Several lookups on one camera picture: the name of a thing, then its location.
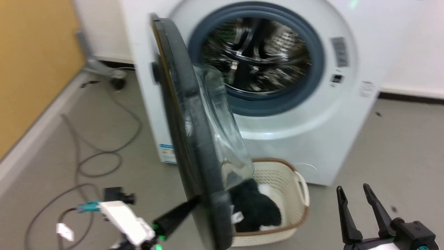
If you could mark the white garment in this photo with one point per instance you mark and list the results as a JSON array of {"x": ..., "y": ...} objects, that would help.
[{"x": 267, "y": 191}]

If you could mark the grey rectangular info sticker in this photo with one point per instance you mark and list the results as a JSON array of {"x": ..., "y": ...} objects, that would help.
[{"x": 339, "y": 51}]

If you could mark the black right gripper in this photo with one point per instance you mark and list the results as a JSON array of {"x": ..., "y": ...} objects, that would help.
[{"x": 412, "y": 236}]

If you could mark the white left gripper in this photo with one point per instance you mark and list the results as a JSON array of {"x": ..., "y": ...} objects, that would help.
[{"x": 126, "y": 218}]

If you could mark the grey metal stand leg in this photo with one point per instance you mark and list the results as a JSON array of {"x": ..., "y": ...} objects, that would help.
[{"x": 92, "y": 59}]

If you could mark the cream plastic laundry basket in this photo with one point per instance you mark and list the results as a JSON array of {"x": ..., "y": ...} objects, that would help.
[{"x": 277, "y": 173}]

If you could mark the white front-load washing machine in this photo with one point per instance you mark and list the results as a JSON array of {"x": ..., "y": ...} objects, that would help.
[{"x": 333, "y": 132}]

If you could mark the dark round washing machine door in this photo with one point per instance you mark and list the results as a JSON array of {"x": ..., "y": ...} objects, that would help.
[{"x": 187, "y": 114}]

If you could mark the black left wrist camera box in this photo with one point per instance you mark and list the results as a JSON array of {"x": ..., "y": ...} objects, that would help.
[{"x": 119, "y": 195}]

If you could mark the black fuzzy garment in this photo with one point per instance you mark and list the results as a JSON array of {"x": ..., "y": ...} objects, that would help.
[{"x": 255, "y": 208}]

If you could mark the black caster wheel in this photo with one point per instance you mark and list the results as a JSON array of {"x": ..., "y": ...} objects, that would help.
[{"x": 118, "y": 83}]

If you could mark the blue energy label sticker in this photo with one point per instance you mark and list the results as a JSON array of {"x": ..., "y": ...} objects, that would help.
[{"x": 168, "y": 153}]

